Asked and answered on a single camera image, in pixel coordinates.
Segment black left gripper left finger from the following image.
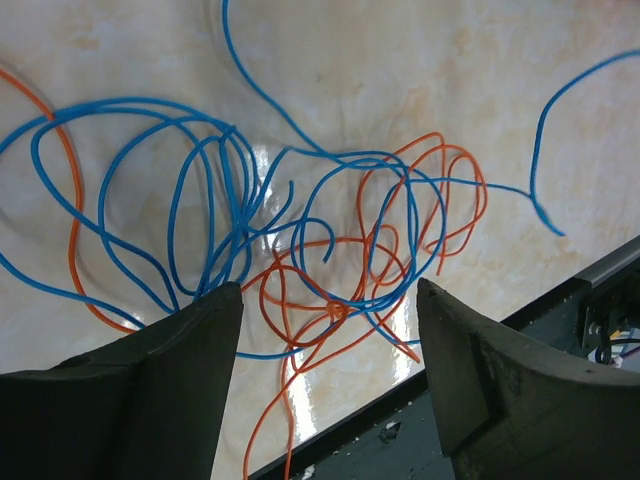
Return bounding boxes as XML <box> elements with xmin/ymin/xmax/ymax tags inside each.
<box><xmin>1</xmin><ymin>282</ymin><xmax>243</xmax><ymax>479</ymax></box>

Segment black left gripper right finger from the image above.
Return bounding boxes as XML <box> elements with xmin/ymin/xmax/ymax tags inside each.
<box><xmin>417</xmin><ymin>279</ymin><xmax>639</xmax><ymax>479</ymax></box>

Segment blue orange wires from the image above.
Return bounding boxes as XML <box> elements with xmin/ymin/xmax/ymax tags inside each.
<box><xmin>0</xmin><ymin>0</ymin><xmax>640</xmax><ymax>480</ymax></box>

